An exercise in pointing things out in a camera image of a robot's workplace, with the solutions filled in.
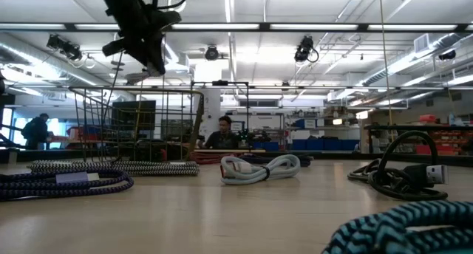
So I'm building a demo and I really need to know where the short black USB cable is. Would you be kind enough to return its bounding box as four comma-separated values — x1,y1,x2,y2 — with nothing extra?
346,130,450,202

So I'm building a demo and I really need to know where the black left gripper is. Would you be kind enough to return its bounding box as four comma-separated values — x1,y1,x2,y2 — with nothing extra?
98,0,182,77

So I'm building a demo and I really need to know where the black shelving rack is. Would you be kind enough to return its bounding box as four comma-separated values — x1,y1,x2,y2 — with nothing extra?
364,113,473,156

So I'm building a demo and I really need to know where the red storage bin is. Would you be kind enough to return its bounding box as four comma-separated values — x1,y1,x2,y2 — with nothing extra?
66,125,92,143

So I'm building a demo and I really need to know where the white pillar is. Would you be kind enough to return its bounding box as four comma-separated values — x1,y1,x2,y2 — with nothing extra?
199,87,222,146

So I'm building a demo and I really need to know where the purple braided USB cable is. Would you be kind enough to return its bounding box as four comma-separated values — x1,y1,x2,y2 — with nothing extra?
0,168,135,202

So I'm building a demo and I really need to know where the small blue storage bin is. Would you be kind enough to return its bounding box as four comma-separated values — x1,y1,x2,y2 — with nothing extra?
252,140,280,152

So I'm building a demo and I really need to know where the gold wire basket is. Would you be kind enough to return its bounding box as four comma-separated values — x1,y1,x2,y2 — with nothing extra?
68,85,205,163

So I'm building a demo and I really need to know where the long thin black cable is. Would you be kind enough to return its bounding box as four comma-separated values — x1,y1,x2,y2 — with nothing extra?
101,49,125,128

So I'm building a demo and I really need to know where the silver ventilation duct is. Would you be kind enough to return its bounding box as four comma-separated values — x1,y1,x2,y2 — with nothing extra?
0,31,103,88
364,32,473,88

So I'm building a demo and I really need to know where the grey braided USB cable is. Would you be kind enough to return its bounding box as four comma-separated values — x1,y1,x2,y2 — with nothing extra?
28,159,201,177

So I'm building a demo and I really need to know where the black background monitor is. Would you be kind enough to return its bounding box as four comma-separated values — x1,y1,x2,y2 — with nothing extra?
111,100,157,131

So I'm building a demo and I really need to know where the light blue USB cable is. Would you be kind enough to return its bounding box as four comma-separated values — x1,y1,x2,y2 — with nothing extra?
220,154,302,186

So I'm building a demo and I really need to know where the black overhead light beam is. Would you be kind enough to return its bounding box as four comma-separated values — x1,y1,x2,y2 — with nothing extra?
0,21,473,34

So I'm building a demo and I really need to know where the red braided USB cable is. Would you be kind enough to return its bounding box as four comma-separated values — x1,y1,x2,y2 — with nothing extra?
190,151,241,165

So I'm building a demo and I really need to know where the long blue storage bin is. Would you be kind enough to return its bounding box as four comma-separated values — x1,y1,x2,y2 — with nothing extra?
291,137,361,152

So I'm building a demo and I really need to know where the black overhead camera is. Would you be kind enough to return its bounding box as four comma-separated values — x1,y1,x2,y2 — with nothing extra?
293,35,320,64

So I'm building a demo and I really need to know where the teal braided USB cable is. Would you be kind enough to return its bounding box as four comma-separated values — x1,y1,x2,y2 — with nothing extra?
321,199,473,254

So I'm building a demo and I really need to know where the person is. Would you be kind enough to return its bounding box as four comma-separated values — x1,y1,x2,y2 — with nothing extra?
21,112,51,151
203,114,242,151

